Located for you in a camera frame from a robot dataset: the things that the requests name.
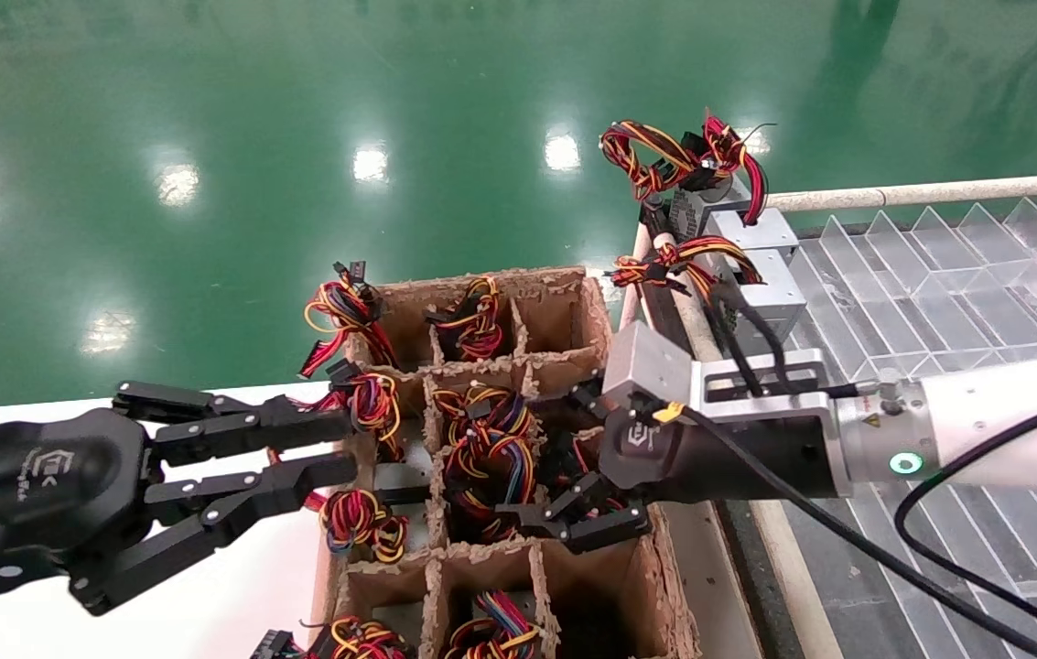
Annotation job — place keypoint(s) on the black pipe joint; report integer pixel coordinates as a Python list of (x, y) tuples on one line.
[(653, 220)]

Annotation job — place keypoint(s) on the clear acrylic divided tray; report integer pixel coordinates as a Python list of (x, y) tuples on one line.
[(939, 284)]

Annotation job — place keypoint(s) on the white rack leg pipe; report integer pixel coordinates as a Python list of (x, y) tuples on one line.
[(632, 293)]

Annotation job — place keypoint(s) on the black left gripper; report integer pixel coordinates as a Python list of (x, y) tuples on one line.
[(33, 485)]

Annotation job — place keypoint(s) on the white silver right arm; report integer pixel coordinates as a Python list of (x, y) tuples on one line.
[(1012, 412)]

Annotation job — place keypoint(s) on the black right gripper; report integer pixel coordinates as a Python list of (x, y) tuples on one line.
[(756, 458)]

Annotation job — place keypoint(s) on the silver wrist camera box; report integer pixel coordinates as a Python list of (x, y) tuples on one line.
[(651, 361)]

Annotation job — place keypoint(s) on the brown cardboard divided box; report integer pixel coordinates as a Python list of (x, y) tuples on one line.
[(564, 320)]

